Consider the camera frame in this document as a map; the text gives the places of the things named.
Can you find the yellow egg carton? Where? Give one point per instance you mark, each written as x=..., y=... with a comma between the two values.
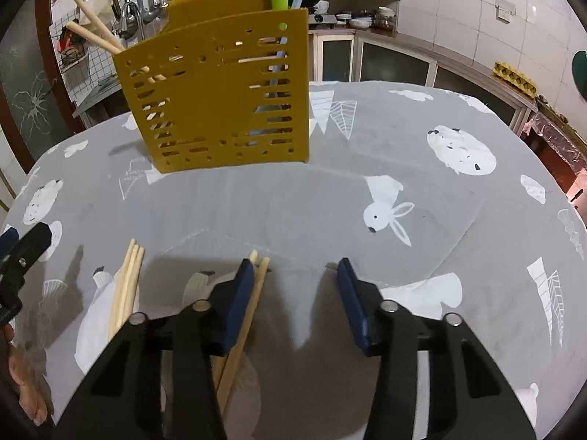
x=513, y=77

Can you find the grey animal print tablecloth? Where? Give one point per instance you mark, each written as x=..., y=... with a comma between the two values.
x=428, y=194

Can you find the chopstick in holder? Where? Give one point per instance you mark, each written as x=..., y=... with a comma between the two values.
x=92, y=38
x=102, y=28

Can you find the white wall socket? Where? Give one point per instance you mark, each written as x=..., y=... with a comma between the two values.
x=505, y=11

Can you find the wooden chopstick on table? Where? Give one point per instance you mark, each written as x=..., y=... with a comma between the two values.
x=131, y=286
x=120, y=298
x=110, y=334

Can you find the kitchen counter cabinets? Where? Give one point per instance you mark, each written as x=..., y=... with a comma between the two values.
x=364, y=55

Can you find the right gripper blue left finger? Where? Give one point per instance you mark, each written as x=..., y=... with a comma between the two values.
x=119, y=398

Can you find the dark framed glass door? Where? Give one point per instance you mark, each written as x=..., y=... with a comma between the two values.
x=36, y=110

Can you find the person's hand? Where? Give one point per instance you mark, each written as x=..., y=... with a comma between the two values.
x=29, y=397

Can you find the pale chopstick spoon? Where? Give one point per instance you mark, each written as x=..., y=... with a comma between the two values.
x=218, y=362
x=234, y=356

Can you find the yellow perforated utensil holder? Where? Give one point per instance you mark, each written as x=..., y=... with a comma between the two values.
x=224, y=83

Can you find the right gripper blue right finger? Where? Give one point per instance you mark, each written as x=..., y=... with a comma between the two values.
x=470, y=397

